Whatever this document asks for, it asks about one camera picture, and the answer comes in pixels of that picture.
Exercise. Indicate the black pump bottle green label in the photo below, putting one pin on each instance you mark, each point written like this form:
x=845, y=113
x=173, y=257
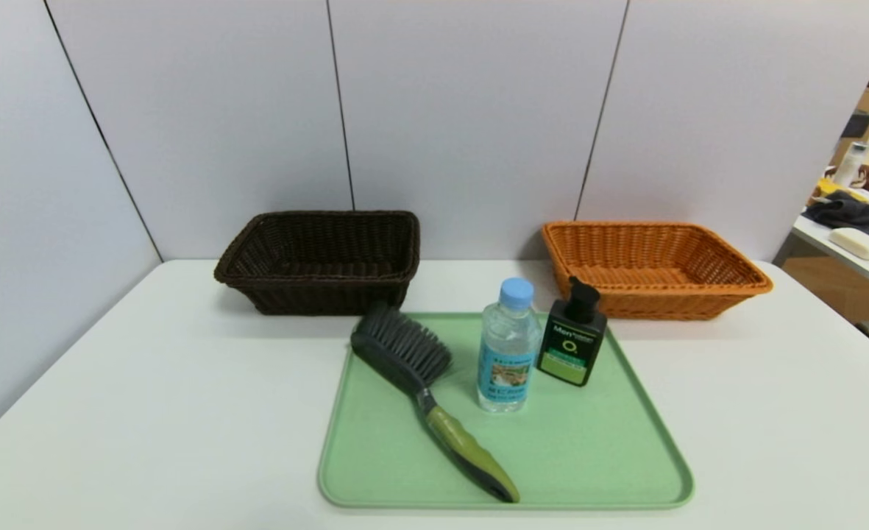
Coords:
x=570, y=350

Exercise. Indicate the orange wicker basket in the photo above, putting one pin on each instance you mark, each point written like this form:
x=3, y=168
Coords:
x=655, y=298

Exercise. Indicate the white soap block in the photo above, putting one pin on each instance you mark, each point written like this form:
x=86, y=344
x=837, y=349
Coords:
x=859, y=243

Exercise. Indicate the yellow background item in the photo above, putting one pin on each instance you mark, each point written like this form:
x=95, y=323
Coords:
x=835, y=188

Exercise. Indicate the white plastic bottle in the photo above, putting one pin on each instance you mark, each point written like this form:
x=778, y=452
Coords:
x=850, y=165

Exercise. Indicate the dark grey cloth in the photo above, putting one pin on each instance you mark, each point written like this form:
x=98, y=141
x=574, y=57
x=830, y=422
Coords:
x=853, y=212

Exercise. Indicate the clear water bottle blue cap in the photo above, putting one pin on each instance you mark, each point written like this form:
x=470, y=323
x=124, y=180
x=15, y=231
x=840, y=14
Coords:
x=508, y=353

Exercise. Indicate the dark brown wicker basket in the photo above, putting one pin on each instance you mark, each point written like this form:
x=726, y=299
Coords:
x=316, y=291

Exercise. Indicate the light green plastic tray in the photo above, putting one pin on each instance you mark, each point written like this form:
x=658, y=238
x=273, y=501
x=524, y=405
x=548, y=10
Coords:
x=581, y=456

